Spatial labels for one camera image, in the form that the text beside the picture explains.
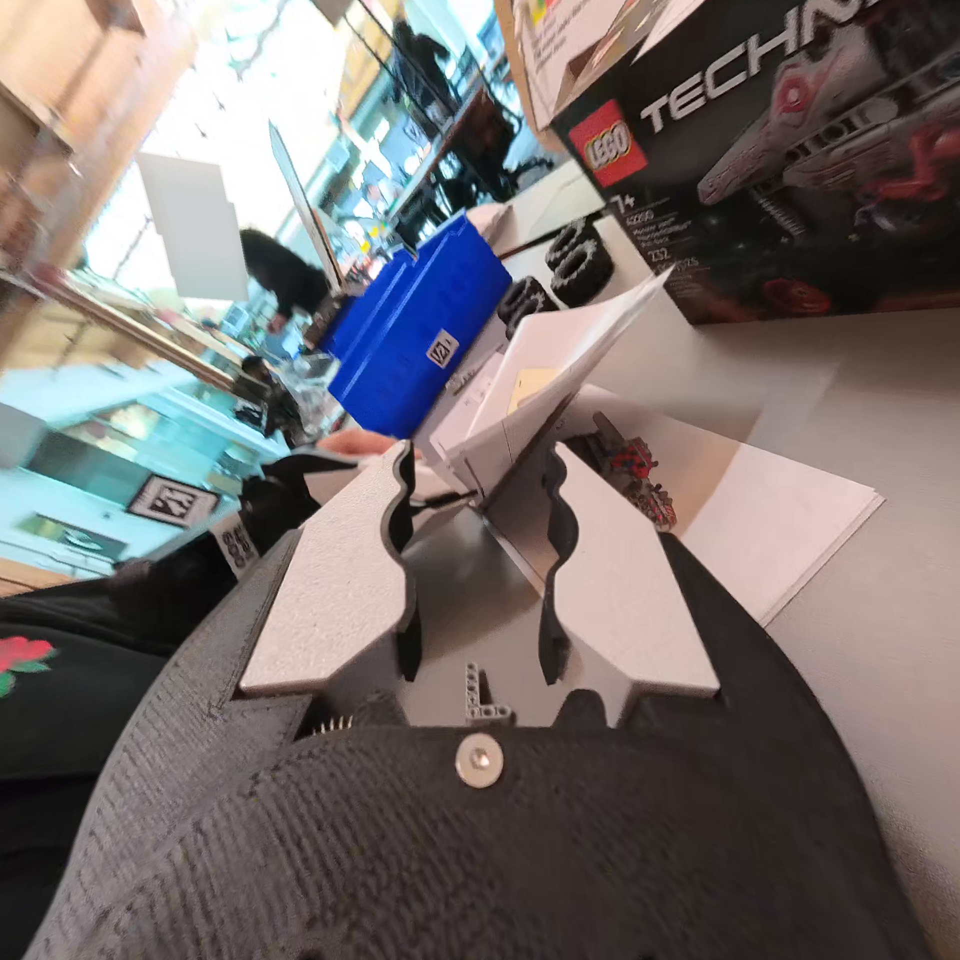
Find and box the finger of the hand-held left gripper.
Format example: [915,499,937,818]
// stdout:
[303,452,391,526]

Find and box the black rose-print sweater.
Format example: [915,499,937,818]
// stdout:
[0,570,249,960]

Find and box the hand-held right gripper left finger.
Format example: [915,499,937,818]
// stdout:
[238,441,423,699]

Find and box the grey angled toy beam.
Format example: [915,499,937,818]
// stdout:
[463,663,515,726]

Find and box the person's left hand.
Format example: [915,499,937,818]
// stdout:
[318,429,399,460]

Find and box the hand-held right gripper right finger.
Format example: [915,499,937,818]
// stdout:
[538,442,723,730]

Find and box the instruction booklet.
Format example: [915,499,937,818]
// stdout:
[427,266,886,627]

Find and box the thin grey screen panel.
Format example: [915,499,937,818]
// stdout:
[268,120,346,290]

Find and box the blue plastic bin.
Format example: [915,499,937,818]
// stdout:
[327,213,515,440]

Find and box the white board panel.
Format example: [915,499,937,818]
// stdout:
[135,153,249,301]

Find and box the black toy set box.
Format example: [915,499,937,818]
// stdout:
[551,0,960,325]

